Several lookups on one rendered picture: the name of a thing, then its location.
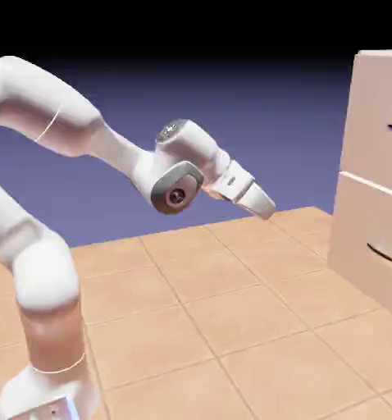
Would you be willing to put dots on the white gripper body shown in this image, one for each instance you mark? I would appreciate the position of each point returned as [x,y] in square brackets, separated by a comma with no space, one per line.
[260,199]

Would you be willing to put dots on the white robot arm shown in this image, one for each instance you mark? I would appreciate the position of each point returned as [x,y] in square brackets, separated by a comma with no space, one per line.
[64,121]

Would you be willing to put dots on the light wood drawer front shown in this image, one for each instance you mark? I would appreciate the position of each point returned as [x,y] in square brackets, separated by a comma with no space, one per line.
[363,229]
[376,108]

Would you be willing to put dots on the light wood cabinet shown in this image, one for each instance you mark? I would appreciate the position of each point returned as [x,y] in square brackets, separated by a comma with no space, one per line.
[370,157]

